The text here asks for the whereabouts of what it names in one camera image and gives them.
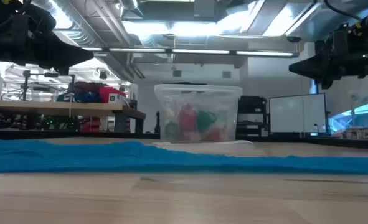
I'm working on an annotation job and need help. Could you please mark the long ceiling light bar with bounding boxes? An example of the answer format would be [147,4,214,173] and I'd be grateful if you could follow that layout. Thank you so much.
[80,47,300,58]

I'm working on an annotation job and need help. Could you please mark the black background robot stand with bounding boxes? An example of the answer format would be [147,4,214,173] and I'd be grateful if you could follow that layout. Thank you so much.
[21,70,77,102]

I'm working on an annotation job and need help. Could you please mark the red storage shelf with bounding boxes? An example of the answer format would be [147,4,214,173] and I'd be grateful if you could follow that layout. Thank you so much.
[80,116,102,133]

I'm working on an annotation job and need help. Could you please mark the red bottle-shaped item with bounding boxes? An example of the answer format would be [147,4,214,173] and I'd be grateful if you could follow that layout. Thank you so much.
[179,103,199,141]

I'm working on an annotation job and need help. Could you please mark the red box with white label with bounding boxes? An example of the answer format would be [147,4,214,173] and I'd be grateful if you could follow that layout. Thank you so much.
[98,86,127,104]

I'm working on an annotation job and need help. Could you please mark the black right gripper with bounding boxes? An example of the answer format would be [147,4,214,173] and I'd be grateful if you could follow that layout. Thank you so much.
[288,9,368,90]

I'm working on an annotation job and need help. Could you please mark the red-orange small item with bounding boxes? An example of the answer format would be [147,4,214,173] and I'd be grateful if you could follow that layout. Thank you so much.
[201,126,225,142]

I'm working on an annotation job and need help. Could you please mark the grey metal frame workbench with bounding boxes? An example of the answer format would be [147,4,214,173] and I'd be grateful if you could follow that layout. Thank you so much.
[0,99,146,134]

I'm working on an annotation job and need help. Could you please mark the clear plastic storage box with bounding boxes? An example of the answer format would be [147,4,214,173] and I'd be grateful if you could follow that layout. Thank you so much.
[154,83,243,143]

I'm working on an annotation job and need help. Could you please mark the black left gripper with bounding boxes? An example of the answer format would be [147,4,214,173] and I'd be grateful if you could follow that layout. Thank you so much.
[0,0,95,76]

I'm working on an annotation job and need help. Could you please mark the green looped item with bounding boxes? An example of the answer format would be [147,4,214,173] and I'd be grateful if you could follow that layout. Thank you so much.
[197,110,218,134]

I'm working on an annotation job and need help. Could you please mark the white whiteboard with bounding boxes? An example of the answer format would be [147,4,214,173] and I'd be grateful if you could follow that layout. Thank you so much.
[269,93,328,134]

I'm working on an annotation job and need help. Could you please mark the dark green round roll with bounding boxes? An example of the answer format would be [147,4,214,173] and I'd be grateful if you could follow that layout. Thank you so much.
[164,120,181,141]

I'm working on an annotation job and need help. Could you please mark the black shelf cart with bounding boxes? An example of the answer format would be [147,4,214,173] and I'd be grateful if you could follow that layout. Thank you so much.
[236,95,269,139]

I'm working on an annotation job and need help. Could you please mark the blue elastic bandage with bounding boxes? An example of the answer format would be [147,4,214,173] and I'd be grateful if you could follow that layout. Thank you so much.
[0,139,368,175]

